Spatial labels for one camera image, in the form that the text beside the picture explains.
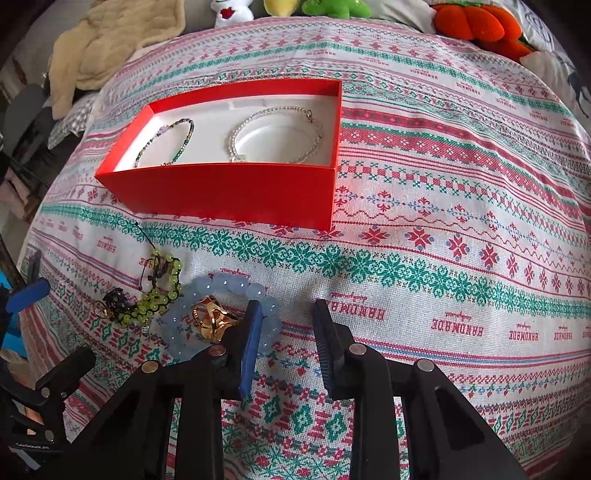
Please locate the deer print pillow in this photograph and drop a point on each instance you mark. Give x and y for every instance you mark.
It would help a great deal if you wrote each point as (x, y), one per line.
(565, 83)

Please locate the dark grey cloth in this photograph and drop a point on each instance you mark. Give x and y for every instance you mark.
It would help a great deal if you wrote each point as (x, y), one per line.
(30, 120)

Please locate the yellow plush toy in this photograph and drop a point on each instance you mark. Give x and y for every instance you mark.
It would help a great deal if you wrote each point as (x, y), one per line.
(279, 5)

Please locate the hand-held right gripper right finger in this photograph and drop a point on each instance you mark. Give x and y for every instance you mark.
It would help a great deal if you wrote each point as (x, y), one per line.
(324, 355)

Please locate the beige fleece blanket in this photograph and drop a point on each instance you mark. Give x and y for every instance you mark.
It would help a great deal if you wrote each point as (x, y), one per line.
(115, 41)

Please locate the white grey patterned pillow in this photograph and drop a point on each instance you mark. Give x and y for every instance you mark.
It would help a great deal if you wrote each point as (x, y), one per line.
(538, 23)

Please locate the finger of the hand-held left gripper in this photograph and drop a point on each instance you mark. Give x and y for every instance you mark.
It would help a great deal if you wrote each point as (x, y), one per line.
(28, 295)
(69, 367)

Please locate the orange plush pumpkin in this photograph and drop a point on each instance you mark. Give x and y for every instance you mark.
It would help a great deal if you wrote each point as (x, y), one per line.
(471, 23)

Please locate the green plush toy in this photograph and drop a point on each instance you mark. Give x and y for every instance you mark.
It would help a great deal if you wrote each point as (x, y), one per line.
(334, 7)

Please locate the red cardboard box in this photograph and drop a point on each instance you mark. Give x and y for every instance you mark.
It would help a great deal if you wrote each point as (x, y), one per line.
(231, 194)

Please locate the white plush toy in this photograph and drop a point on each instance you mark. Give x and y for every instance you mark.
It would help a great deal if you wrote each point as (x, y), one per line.
(228, 11)

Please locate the checkered cloth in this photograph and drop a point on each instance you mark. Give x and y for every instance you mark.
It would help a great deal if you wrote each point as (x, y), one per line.
(71, 120)

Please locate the printed patterned blanket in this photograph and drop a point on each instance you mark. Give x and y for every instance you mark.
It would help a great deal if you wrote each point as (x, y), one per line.
(438, 207)

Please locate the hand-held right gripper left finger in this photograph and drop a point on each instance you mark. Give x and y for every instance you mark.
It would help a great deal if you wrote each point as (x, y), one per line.
(249, 355)

